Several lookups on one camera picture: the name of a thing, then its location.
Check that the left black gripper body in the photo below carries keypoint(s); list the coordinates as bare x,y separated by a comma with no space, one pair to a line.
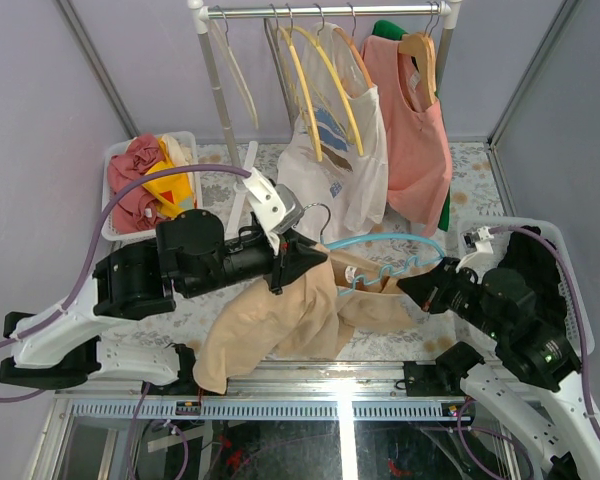
274,273

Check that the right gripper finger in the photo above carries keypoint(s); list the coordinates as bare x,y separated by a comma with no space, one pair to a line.
422,293
435,277

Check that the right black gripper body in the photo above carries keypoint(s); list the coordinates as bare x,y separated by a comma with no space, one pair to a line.
458,292

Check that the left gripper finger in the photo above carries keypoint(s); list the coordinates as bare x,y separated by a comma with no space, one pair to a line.
293,270
301,254

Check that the beige t shirt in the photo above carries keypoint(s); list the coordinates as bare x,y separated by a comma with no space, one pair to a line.
313,318

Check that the blue hanger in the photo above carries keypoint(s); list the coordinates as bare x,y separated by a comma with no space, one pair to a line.
387,270

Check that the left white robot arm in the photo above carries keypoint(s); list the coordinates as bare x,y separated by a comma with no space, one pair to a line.
64,347

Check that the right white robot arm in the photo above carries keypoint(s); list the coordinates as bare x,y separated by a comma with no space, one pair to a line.
502,306

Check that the white printed t shirt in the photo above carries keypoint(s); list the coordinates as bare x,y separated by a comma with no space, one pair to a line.
346,193

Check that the grey hanger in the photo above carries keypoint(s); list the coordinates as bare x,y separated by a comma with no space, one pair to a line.
276,57

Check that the cream plastic hanger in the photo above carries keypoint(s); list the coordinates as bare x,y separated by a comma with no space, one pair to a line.
222,42

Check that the yellow hanger right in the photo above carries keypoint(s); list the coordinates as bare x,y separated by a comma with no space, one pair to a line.
344,99

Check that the yellow hanger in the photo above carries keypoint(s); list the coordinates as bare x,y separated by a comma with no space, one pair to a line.
300,89
344,99

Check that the orange hanger under white shirt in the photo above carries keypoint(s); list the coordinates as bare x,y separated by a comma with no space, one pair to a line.
349,41

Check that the yellow hanger left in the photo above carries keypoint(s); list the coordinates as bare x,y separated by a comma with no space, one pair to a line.
300,89

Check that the wooden hanger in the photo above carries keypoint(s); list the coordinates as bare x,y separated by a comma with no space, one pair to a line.
421,83

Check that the black garment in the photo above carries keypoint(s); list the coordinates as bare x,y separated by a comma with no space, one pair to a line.
539,270

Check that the pink tank top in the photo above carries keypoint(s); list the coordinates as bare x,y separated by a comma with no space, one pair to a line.
415,135

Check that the yellow garment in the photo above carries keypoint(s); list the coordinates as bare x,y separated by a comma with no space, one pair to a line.
175,193

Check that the cream garment in basket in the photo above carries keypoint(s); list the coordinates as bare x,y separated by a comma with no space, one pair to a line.
176,155

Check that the dusty pink garment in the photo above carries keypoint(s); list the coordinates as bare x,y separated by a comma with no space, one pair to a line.
139,210

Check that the white clothes rack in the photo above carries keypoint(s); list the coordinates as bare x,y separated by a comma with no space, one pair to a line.
203,15

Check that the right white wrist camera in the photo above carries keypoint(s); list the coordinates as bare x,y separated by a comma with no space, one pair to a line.
479,247

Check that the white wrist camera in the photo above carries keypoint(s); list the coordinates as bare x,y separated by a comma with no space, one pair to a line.
276,207
479,247

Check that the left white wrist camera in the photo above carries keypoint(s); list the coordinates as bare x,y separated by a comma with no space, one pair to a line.
276,207

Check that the metal rail base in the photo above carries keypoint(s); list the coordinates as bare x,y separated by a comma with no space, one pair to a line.
275,390

